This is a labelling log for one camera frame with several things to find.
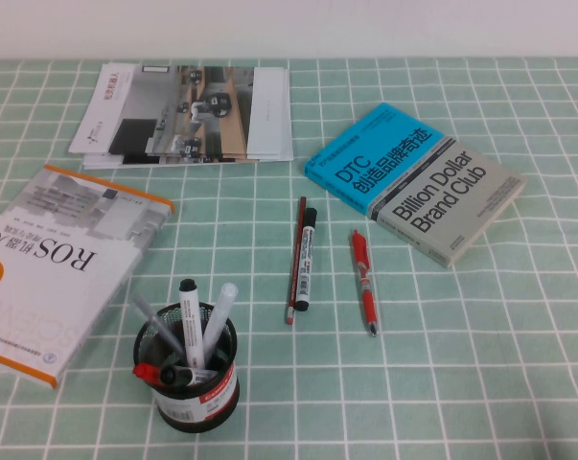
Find red black pencil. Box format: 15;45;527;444
284;195;309;327

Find red gel pen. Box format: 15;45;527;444
350;228;380;338

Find translucent white pen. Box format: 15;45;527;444
200;282;240;370

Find grey pen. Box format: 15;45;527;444
132;292;188;365

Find black mesh pen holder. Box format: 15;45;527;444
133;302;242;435

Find white marker with barcode label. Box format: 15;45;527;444
293;206;319;313

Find plain white brochure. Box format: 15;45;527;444
81;66;295;171

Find upright white marker black cap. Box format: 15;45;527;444
178;278;209;371

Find blue grey Billion Dollar book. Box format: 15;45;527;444
303;102;529;269

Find short black capped marker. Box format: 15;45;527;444
159;364;220;388

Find red capped marker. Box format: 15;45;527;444
131;361;166;382

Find white brochure with red title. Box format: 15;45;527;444
68;61;142;155

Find white orange ROS book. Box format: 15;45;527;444
0;163;176;390

